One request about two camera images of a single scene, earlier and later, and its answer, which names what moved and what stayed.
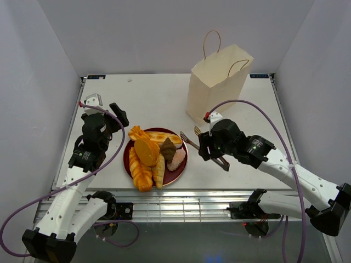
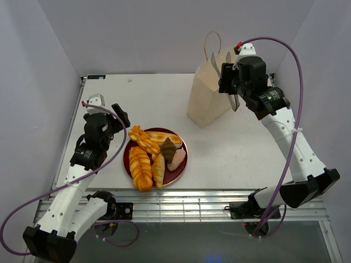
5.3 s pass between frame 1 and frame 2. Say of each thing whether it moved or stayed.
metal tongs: moved
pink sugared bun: stayed
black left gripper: stayed
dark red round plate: stayed
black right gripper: moved
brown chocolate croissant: stayed
